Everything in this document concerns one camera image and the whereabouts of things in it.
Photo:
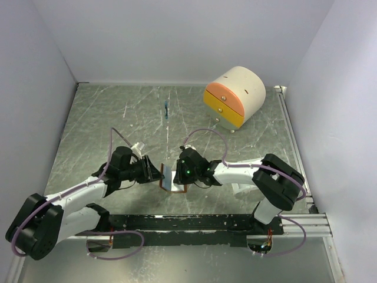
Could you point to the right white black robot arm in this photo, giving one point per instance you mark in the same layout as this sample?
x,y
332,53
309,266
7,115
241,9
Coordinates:
x,y
280,184

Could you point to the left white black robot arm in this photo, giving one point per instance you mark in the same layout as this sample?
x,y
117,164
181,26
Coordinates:
x,y
44,221

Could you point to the white plastic card tray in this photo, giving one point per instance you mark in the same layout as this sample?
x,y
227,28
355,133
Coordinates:
x,y
239,189

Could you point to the brown leather card holder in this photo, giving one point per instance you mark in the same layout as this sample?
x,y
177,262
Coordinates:
x,y
167,184

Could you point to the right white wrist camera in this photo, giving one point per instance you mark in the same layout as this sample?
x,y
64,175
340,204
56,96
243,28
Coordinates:
x,y
188,146

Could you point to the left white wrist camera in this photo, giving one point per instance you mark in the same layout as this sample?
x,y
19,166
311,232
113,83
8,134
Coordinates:
x,y
137,148

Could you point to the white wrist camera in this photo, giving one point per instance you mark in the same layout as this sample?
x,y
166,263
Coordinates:
x,y
188,146
137,148

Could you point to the cream mini drawer cabinet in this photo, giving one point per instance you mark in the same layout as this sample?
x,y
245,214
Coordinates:
x,y
234,97

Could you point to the blue mark on table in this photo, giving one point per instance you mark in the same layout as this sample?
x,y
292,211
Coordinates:
x,y
166,109

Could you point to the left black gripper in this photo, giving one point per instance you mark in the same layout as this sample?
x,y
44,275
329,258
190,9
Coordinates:
x,y
150,173

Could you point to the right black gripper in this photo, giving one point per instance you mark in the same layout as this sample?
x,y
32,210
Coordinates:
x,y
179,177

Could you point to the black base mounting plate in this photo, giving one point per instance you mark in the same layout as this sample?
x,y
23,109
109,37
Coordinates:
x,y
176,230

